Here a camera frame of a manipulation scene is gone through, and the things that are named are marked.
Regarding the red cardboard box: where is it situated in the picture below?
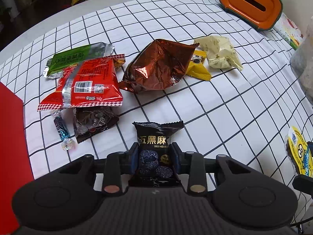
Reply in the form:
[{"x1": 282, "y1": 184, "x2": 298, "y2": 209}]
[{"x1": 1, "y1": 84, "x2": 34, "y2": 234}]

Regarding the yellow small snack packet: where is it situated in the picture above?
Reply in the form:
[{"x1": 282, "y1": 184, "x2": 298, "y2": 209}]
[{"x1": 186, "y1": 50, "x2": 212, "y2": 81}]

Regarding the brown foil snack bag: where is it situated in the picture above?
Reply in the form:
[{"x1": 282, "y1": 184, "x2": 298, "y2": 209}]
[{"x1": 119, "y1": 39, "x2": 199, "y2": 93}]

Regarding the blue wrapped candy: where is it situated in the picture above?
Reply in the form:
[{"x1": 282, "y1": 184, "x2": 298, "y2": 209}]
[{"x1": 51, "y1": 110, "x2": 75, "y2": 151}]

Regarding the yellow minion snack packet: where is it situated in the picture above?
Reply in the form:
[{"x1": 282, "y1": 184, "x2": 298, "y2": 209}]
[{"x1": 285, "y1": 126, "x2": 312, "y2": 178}]

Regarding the orange tissue box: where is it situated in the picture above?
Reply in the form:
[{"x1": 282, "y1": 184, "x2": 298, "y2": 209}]
[{"x1": 219, "y1": 0, "x2": 283, "y2": 31}]

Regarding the colourful flat packet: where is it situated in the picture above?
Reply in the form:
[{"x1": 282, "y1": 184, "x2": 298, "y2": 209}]
[{"x1": 273, "y1": 12, "x2": 303, "y2": 50}]

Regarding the cream snack packet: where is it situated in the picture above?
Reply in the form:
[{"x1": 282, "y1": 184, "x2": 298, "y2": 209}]
[{"x1": 194, "y1": 35, "x2": 244, "y2": 71}]

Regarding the white checkered tablecloth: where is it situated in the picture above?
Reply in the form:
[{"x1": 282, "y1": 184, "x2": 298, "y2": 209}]
[{"x1": 0, "y1": 0, "x2": 313, "y2": 226}]

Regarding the red snack bag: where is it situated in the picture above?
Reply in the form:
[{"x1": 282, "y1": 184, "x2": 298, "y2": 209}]
[{"x1": 37, "y1": 54, "x2": 126, "y2": 111}]

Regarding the black sesame snack packet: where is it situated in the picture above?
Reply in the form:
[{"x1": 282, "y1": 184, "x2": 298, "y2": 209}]
[{"x1": 129, "y1": 121, "x2": 183, "y2": 188}]

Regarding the green silver snack bar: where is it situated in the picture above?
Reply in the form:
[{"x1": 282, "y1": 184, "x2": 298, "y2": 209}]
[{"x1": 43, "y1": 42, "x2": 114, "y2": 79}]

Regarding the dark brown snack packet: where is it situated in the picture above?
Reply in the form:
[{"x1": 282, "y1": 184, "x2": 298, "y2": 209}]
[{"x1": 73, "y1": 106, "x2": 119, "y2": 143}]

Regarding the clear plastic bag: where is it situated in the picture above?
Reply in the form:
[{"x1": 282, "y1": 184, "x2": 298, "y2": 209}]
[{"x1": 290, "y1": 18, "x2": 313, "y2": 103}]

